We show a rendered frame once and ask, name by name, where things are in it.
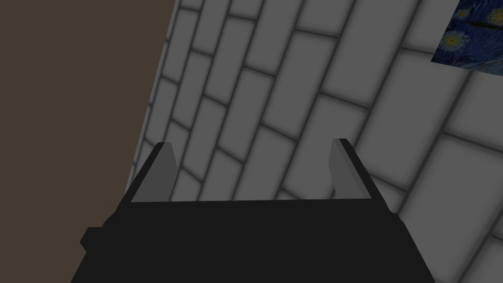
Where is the blue starry night painting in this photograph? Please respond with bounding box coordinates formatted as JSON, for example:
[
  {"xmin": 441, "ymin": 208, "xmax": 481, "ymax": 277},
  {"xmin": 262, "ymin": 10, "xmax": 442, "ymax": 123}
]
[{"xmin": 430, "ymin": 0, "xmax": 503, "ymax": 76}]

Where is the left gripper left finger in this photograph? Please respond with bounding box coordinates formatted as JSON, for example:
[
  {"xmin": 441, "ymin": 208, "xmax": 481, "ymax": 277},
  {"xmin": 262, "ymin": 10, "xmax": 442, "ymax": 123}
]
[{"xmin": 123, "ymin": 141, "xmax": 177, "ymax": 203}]

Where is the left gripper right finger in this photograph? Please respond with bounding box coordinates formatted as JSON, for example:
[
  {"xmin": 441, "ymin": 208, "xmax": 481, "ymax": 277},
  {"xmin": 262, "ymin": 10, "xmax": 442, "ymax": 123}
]
[{"xmin": 328, "ymin": 138, "xmax": 388, "ymax": 209}]

